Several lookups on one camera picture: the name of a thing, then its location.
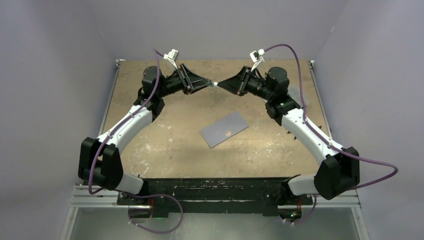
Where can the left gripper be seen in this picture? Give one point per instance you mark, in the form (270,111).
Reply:
(189,81)

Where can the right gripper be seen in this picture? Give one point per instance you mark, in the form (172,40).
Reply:
(238,84)

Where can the white green glue stick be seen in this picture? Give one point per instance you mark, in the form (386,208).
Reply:
(214,84)

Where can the grey envelope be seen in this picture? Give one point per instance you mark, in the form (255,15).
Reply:
(223,129)

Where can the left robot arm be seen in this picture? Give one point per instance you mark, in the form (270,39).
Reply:
(100,158)

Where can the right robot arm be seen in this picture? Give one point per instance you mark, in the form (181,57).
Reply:
(339,168)

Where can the clear plastic screw box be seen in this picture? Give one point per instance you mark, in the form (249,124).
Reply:
(295,93)

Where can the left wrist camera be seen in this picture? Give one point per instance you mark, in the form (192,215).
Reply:
(171,58)

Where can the black base frame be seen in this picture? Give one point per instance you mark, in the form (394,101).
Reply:
(256,195)

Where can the aluminium rail frame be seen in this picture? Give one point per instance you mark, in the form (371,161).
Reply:
(94,196)

